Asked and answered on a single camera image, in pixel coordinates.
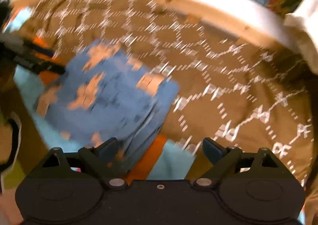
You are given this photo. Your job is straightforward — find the blue pants with orange cars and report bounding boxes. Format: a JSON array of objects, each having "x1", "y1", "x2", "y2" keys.
[{"x1": 36, "y1": 40, "x2": 179, "y2": 172}]

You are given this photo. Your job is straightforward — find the orange and blue striped sheet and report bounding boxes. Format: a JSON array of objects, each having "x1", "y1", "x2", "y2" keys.
[{"x1": 2, "y1": 6, "x2": 197, "y2": 186}]

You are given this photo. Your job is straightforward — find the brown PF patterned duvet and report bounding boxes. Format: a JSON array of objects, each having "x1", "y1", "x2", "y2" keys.
[{"x1": 0, "y1": 0, "x2": 318, "y2": 225}]

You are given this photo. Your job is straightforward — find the wooden bed frame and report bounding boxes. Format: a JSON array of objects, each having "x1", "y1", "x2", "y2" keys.
[{"x1": 11, "y1": 0, "x2": 297, "y2": 58}]

